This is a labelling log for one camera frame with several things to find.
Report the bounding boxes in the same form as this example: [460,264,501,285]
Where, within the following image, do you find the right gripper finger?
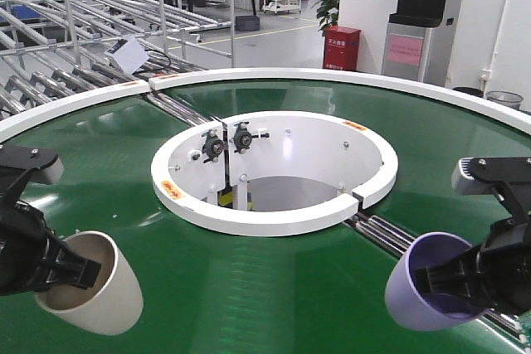
[414,246,494,308]
[451,157,530,225]

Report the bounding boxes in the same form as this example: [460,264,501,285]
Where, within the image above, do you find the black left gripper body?
[1,201,56,296]

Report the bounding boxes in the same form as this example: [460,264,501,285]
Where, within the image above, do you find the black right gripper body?
[479,218,530,315]

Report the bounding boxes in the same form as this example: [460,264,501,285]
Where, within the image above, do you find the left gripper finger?
[1,144,64,205]
[41,241,102,289]

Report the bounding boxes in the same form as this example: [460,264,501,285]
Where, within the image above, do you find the purple plastic cup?
[385,232,486,331]

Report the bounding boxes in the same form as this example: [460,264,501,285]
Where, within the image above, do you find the beige plastic cup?
[35,230,144,336]

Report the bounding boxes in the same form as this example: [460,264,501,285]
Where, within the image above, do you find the steel conveyor rollers right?
[343,213,530,353]

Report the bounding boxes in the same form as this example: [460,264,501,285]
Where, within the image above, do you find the steel conveyor rollers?
[144,91,215,126]
[343,213,530,353]

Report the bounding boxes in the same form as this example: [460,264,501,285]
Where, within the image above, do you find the white outer conveyor rim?
[1,67,530,143]

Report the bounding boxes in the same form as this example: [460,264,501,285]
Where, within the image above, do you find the green circular conveyor belt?
[1,80,530,353]

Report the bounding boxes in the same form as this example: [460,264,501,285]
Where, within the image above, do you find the steel conveyor rollers left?
[144,91,215,126]

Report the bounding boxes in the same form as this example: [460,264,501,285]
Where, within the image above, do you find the metal roller rack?
[1,0,233,118]

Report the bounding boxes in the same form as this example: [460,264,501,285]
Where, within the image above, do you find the white control box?
[105,35,149,74]

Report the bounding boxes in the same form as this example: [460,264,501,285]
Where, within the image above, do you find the red fire extinguisher cabinet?
[323,26,361,71]

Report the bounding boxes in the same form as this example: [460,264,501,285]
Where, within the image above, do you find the black and grey water dispenser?
[382,0,446,81]

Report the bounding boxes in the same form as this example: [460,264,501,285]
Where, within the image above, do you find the dark grey floor crate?
[235,15,261,32]

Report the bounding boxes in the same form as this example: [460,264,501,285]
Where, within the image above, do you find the wire mesh waste basket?
[485,90,524,110]

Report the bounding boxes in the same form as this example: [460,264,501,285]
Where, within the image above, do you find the white inner conveyor ring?
[150,110,399,238]

